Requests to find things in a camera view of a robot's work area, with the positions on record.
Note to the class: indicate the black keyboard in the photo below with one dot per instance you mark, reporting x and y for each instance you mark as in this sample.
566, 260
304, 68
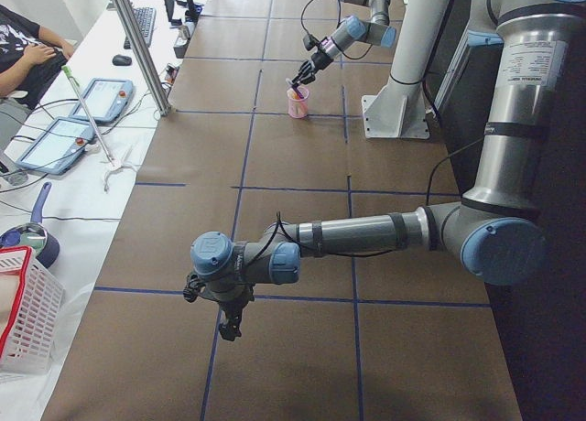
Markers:
146, 18

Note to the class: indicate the purple highlighter pen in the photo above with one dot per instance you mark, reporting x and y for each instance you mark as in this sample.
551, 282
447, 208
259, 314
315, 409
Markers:
294, 92

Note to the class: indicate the teach pendant tablet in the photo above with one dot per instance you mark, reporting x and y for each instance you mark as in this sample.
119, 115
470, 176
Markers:
56, 150
107, 98

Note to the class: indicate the near teach pendant tablet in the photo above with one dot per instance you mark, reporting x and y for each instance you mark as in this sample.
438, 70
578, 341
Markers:
56, 150

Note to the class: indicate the white plastic basket red rim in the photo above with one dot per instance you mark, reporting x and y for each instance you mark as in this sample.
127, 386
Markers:
30, 303

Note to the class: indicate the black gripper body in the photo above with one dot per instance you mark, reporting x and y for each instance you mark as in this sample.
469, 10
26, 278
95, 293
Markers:
317, 59
232, 307

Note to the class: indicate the black computer mouse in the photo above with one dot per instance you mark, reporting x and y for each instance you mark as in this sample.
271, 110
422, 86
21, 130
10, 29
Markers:
120, 60

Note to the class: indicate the seated person black shirt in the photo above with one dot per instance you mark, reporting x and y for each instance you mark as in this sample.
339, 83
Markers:
31, 57

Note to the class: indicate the far teach pendant tablet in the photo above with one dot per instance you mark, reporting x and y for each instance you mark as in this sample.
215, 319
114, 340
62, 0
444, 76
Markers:
107, 98

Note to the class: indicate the long metal grabber stick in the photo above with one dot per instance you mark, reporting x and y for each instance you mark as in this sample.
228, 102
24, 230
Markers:
76, 88

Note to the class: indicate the aluminium frame post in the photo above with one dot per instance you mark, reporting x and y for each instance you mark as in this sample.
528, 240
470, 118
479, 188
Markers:
142, 55

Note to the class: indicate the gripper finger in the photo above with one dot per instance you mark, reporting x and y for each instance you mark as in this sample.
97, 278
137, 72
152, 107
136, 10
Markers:
297, 80
225, 329
307, 79
235, 328

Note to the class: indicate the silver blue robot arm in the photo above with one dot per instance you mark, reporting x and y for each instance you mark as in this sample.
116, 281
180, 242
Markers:
375, 31
491, 229

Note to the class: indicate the blue saucepan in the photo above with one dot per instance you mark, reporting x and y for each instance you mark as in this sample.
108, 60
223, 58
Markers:
33, 234

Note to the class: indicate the small steel cup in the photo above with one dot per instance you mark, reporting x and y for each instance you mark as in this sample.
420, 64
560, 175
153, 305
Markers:
186, 30

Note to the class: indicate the black computer monitor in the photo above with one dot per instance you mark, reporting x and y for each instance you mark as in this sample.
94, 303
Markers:
191, 14

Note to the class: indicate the pink mesh pen holder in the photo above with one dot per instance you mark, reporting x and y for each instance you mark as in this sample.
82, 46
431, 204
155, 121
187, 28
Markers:
305, 93

